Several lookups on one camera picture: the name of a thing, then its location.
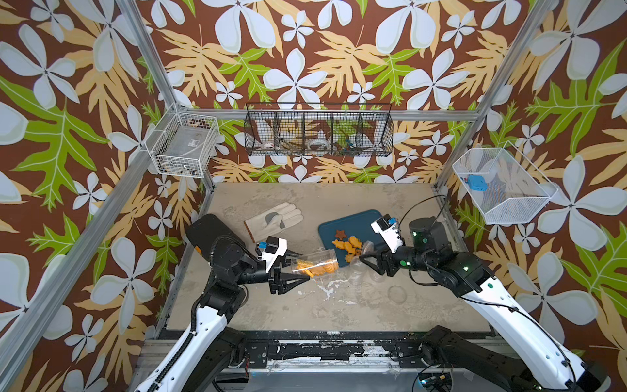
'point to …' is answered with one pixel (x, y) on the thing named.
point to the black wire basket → (319, 129)
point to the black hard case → (210, 231)
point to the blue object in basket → (477, 182)
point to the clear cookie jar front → (357, 272)
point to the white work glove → (273, 220)
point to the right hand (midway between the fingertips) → (364, 251)
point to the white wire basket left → (183, 143)
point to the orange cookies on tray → (351, 244)
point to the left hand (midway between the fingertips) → (306, 266)
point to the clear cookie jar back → (317, 264)
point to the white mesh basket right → (505, 186)
